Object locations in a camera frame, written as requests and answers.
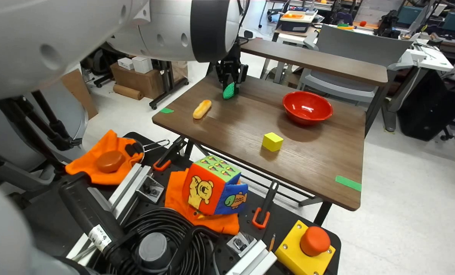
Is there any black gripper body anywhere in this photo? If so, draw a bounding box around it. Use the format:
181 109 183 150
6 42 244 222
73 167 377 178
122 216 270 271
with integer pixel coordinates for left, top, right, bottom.
215 45 248 85

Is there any green oval toy object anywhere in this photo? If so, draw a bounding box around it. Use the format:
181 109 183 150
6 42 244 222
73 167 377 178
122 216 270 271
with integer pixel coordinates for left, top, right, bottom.
221 82 238 101

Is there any black metal stand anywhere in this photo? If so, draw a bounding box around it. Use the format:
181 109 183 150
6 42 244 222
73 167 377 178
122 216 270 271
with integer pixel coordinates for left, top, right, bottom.
148 59 190 112

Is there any yellow cube block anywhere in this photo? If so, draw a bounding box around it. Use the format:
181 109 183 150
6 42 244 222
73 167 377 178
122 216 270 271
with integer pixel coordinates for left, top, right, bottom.
261 132 285 153

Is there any red plastic bowl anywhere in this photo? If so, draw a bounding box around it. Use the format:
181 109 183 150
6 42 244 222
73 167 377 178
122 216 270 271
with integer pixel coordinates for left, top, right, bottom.
280 91 334 127

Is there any dark wooden raised shelf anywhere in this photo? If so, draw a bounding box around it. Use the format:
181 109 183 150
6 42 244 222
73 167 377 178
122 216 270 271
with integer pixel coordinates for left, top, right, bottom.
239 36 389 86

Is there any open cardboard box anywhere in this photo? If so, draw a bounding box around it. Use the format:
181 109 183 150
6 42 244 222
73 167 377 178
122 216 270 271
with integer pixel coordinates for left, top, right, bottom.
109 56 189 101

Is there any orange black bar clamp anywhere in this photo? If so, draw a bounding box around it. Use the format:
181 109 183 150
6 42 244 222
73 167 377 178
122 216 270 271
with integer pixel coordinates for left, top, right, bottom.
250 181 280 231
152 135 187 173

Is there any dark wooden table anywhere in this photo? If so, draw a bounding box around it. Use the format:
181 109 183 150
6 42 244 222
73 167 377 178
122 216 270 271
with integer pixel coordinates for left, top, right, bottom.
151 68 367 213

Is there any colourful soft picture cube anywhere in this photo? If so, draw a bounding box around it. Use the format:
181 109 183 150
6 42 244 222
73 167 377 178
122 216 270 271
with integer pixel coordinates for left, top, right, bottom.
180 155 250 218

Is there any grey office chair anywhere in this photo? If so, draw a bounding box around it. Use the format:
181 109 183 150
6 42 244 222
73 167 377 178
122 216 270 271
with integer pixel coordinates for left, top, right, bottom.
296 25 413 108

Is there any printed marker tag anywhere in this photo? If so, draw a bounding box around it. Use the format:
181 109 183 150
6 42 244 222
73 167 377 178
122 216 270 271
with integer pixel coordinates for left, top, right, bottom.
225 233 258 259
137 176 166 205

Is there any long aluminium profile bar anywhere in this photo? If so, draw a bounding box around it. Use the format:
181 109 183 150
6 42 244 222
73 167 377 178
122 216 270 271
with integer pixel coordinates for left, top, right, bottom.
106 164 152 221

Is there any cardboard box with white lid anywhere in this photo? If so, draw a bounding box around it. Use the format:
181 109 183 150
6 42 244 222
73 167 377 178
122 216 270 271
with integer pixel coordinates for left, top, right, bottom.
58 68 99 121

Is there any long green tape strip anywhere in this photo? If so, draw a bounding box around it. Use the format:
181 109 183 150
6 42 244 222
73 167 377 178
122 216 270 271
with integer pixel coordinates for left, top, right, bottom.
334 175 363 193

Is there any orange cloth with crumpled edge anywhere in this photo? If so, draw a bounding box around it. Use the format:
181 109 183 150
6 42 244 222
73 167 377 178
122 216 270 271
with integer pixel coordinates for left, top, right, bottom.
64 129 146 187

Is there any short aluminium profile bar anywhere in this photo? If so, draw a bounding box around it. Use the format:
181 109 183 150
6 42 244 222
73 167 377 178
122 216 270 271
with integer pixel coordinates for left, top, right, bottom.
225 239 279 275

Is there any yellow emergency stop button box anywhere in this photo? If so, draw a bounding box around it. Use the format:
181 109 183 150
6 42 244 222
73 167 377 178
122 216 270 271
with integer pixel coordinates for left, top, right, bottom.
274 219 337 275

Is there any grey round knob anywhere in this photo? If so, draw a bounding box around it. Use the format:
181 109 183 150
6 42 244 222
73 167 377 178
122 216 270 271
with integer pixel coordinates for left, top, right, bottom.
135 231 171 274

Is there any black computer tower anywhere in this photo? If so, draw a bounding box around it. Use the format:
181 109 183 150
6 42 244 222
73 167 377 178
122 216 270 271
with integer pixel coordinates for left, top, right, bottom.
396 69 455 143

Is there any white office desk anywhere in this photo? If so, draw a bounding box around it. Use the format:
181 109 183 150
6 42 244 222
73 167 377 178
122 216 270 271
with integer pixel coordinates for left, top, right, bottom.
381 42 455 134

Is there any black coiled cable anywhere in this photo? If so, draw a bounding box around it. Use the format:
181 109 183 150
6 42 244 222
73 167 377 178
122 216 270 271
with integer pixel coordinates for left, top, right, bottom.
103 207 222 275

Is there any black camera tripod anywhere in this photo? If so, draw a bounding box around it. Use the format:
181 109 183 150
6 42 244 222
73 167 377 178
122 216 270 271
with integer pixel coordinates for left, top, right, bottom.
0 91 87 185

